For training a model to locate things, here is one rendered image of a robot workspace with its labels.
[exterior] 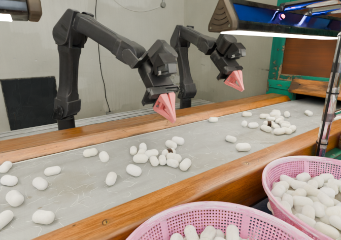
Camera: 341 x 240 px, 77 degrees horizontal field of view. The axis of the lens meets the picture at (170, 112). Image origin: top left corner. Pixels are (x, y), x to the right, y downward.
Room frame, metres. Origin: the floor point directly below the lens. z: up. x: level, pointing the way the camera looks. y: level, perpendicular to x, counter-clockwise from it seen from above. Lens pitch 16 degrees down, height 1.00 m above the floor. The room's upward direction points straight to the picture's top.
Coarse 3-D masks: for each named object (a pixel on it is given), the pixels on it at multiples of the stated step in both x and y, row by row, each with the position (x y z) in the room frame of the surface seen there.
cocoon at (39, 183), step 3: (39, 177) 0.37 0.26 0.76; (33, 180) 0.36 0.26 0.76; (36, 180) 0.36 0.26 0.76; (39, 180) 0.36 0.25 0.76; (42, 180) 0.36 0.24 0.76; (45, 180) 0.36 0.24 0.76; (33, 183) 0.36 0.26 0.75; (36, 183) 0.36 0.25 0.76; (39, 183) 0.35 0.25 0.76; (42, 183) 0.35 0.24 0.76; (45, 183) 0.36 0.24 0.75; (36, 186) 0.35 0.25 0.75; (39, 186) 0.35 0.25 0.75; (42, 186) 0.35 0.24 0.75; (45, 186) 0.35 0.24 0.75; (39, 189) 0.35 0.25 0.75; (42, 189) 0.35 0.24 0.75
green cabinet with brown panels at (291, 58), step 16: (288, 0) 1.20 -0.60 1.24; (336, 16) 1.03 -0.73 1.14; (272, 48) 1.25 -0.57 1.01; (288, 48) 1.19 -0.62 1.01; (304, 48) 1.12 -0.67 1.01; (320, 48) 1.06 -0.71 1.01; (272, 64) 1.24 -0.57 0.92; (288, 64) 1.18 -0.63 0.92; (304, 64) 1.11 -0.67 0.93; (320, 64) 1.05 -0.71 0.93; (288, 80) 1.15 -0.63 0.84; (320, 80) 1.03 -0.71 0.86
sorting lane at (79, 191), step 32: (192, 128) 0.70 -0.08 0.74; (224, 128) 0.70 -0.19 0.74; (256, 128) 0.69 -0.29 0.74; (32, 160) 0.47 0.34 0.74; (64, 160) 0.47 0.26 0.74; (96, 160) 0.47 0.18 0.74; (128, 160) 0.47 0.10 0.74; (192, 160) 0.47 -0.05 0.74; (224, 160) 0.47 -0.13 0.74; (0, 192) 0.35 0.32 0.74; (32, 192) 0.35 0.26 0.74; (64, 192) 0.35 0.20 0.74; (96, 192) 0.35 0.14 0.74; (128, 192) 0.35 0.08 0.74; (32, 224) 0.27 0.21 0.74; (64, 224) 0.27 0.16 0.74
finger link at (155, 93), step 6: (150, 90) 0.56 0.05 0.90; (156, 90) 0.57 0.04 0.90; (162, 90) 0.58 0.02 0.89; (150, 96) 0.56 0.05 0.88; (156, 96) 0.57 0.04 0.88; (168, 96) 0.58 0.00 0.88; (174, 96) 0.58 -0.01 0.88; (174, 102) 0.57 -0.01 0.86; (174, 108) 0.56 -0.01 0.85; (168, 114) 0.57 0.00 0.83; (174, 114) 0.55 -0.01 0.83
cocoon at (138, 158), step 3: (135, 156) 0.46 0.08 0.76; (138, 156) 0.46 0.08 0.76; (141, 156) 0.46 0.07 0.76; (144, 156) 0.46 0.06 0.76; (147, 156) 0.46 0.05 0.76; (135, 159) 0.45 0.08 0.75; (138, 159) 0.45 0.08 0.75; (141, 159) 0.45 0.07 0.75; (144, 159) 0.45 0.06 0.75; (147, 159) 0.46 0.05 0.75; (135, 162) 0.46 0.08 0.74; (138, 162) 0.46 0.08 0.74; (141, 162) 0.46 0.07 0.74; (144, 162) 0.46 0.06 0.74
